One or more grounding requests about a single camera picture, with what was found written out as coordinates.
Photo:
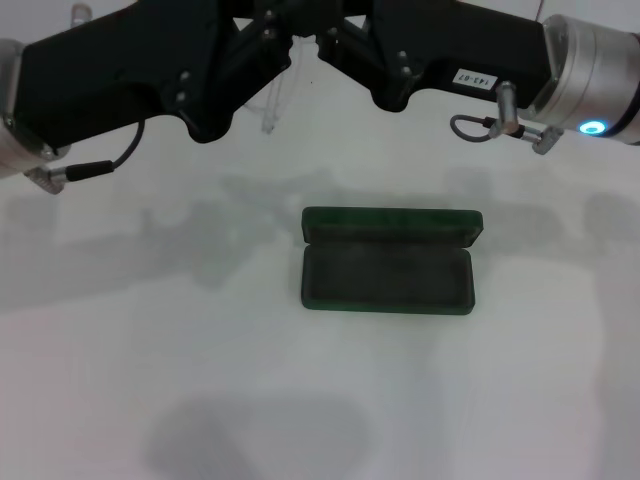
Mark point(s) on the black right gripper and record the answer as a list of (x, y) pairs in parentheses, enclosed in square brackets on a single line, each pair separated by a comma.
[(475, 45)]

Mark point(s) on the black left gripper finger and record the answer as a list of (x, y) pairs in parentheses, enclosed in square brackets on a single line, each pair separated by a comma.
[(280, 15)]

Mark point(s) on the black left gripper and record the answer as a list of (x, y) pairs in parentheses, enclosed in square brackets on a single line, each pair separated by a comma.
[(110, 65)]

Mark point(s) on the clear white glasses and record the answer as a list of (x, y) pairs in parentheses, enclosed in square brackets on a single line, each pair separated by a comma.
[(270, 120)]

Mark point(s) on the green glasses case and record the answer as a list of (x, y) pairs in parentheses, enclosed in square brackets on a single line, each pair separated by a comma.
[(390, 280)]

